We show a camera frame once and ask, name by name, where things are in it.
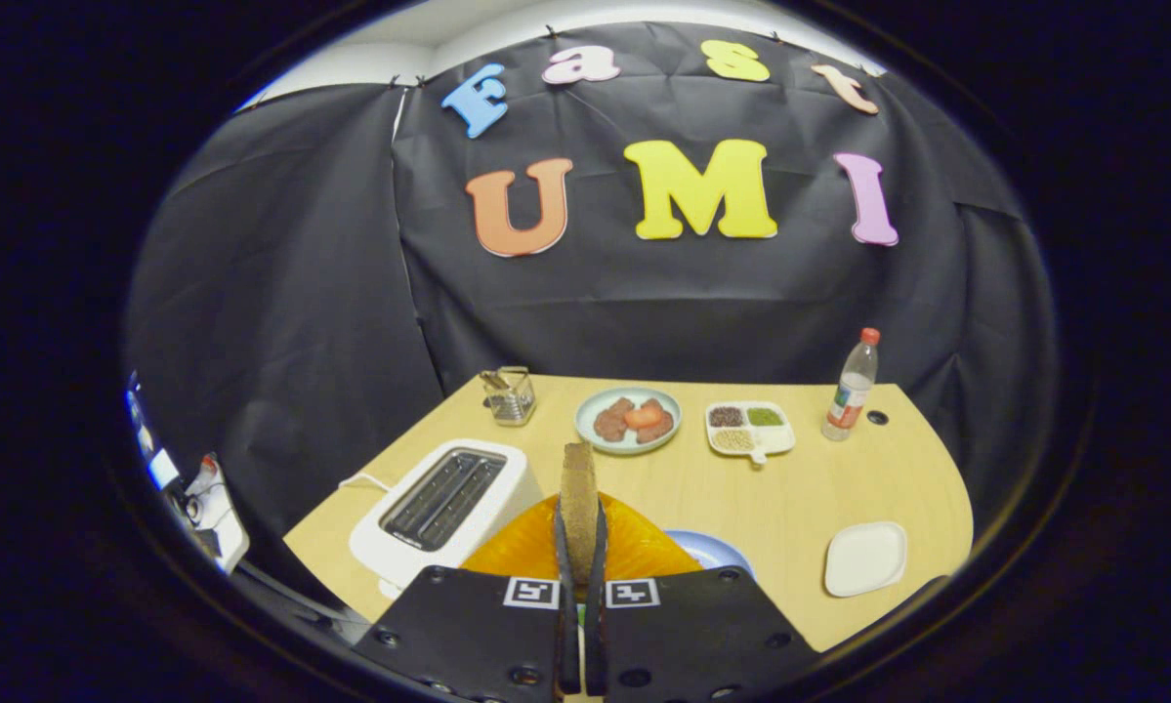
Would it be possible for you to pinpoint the bright screen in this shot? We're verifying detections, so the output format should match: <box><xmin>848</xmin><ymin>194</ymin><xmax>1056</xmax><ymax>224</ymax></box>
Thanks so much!
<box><xmin>126</xmin><ymin>386</ymin><xmax>182</xmax><ymax>491</ymax></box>

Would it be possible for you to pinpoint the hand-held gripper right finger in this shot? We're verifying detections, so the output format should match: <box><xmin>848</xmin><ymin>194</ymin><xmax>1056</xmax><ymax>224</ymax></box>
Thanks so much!
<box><xmin>585</xmin><ymin>493</ymin><xmax>822</xmax><ymax>703</ymax></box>

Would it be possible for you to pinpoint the clear bottle with red cap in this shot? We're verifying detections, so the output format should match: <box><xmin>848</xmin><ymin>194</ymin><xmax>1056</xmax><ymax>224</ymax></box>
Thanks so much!
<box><xmin>821</xmin><ymin>328</ymin><xmax>881</xmax><ymax>442</ymax></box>

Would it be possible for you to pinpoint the brown meat piece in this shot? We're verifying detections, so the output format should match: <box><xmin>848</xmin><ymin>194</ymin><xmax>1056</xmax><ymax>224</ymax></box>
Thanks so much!
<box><xmin>594</xmin><ymin>397</ymin><xmax>635</xmax><ymax>442</ymax></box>
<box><xmin>639</xmin><ymin>398</ymin><xmax>676</xmax><ymax>445</ymax></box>

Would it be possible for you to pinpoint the brown bread slice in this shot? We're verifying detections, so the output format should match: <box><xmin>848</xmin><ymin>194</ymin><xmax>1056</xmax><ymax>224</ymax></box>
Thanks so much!
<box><xmin>559</xmin><ymin>441</ymin><xmax>601</xmax><ymax>587</ymax></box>

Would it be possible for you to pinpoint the white toaster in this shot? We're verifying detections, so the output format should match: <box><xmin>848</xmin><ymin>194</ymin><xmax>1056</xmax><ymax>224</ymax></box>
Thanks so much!
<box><xmin>349</xmin><ymin>438</ymin><xmax>544</xmax><ymax>599</ymax></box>

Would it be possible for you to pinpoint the black backdrop cloth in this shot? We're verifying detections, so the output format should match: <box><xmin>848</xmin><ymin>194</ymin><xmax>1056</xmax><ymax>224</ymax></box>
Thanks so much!
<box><xmin>121</xmin><ymin>20</ymin><xmax>1060</xmax><ymax>606</ymax></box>

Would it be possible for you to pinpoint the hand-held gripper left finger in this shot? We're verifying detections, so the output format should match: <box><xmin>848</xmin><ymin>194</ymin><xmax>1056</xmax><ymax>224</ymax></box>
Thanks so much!
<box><xmin>355</xmin><ymin>493</ymin><xmax>583</xmax><ymax>703</ymax></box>

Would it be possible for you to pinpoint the white plate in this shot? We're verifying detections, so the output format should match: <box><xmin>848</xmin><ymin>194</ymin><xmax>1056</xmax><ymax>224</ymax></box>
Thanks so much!
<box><xmin>824</xmin><ymin>521</ymin><xmax>908</xmax><ymax>599</ymax></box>

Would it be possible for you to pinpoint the teal plate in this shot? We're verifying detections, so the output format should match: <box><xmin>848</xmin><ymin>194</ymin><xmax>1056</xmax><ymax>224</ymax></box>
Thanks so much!
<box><xmin>575</xmin><ymin>387</ymin><xmax>683</xmax><ymax>457</ymax></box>

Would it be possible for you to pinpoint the blue plate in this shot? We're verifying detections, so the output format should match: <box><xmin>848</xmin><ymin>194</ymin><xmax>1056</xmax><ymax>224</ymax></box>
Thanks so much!
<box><xmin>663</xmin><ymin>529</ymin><xmax>755</xmax><ymax>579</ymax></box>

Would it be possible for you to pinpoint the white equipment box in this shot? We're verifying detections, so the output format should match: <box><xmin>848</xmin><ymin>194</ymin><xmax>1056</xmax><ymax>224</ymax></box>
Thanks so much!
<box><xmin>185</xmin><ymin>454</ymin><xmax>251</xmax><ymax>575</ymax></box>

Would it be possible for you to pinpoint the white divided dish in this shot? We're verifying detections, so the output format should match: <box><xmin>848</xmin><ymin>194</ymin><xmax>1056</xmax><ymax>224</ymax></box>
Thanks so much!
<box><xmin>705</xmin><ymin>400</ymin><xmax>797</xmax><ymax>466</ymax></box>

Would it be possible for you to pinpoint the wire mesh holder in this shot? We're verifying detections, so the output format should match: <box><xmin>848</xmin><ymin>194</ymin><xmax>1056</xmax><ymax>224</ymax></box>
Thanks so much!
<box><xmin>479</xmin><ymin>366</ymin><xmax>537</xmax><ymax>428</ymax></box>

